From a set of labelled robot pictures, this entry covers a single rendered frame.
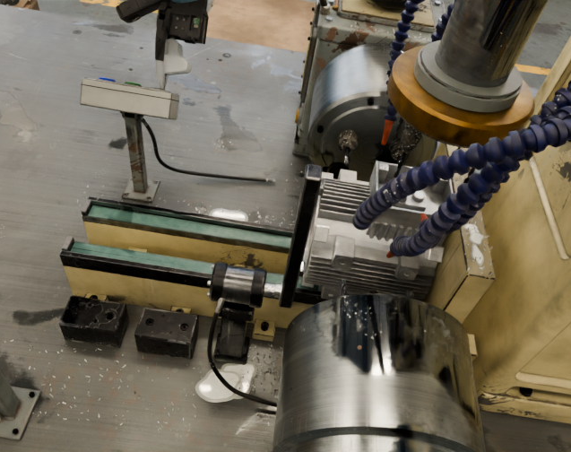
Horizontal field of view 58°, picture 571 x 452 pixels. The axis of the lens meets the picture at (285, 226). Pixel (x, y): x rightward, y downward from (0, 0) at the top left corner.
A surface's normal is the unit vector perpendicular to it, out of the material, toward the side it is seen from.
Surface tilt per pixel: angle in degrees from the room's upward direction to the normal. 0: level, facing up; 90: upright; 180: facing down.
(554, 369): 90
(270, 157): 0
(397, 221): 90
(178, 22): 52
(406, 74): 0
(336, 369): 36
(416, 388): 6
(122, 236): 90
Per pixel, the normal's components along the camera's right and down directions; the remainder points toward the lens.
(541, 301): -0.99, -0.16
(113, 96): 0.00, 0.18
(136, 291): -0.10, 0.74
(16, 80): 0.13, -0.65
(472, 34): -0.63, 0.53
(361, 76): -0.23, -0.66
